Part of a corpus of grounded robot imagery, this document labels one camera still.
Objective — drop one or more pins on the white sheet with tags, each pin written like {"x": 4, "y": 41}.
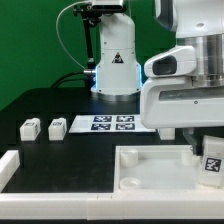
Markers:
{"x": 108, "y": 123}

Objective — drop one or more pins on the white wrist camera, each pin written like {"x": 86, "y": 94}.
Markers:
{"x": 178, "y": 61}

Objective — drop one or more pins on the white square tabletop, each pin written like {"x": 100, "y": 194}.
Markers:
{"x": 157, "y": 167}

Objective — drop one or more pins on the black camera stand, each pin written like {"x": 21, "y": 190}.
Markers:
{"x": 90, "y": 19}

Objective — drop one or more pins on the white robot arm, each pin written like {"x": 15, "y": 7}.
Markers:
{"x": 197, "y": 23}

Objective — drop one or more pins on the grey camera on stand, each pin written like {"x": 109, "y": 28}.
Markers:
{"x": 107, "y": 4}

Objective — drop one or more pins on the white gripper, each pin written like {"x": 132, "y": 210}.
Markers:
{"x": 174, "y": 103}

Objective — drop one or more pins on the white U-shaped fence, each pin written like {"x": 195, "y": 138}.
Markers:
{"x": 133, "y": 204}

